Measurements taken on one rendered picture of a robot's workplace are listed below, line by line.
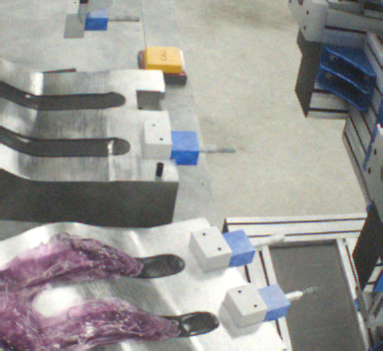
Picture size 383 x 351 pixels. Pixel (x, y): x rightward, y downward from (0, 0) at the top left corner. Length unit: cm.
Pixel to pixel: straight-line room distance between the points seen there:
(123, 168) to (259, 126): 163
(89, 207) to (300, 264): 96
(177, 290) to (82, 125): 31
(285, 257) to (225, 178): 56
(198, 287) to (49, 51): 65
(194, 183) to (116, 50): 37
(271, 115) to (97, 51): 135
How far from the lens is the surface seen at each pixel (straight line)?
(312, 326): 191
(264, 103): 288
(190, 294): 106
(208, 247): 108
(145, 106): 132
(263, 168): 261
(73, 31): 139
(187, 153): 119
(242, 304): 102
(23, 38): 160
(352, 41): 153
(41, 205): 118
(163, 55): 149
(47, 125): 124
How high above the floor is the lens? 165
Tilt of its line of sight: 40 degrees down
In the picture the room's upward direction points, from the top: 10 degrees clockwise
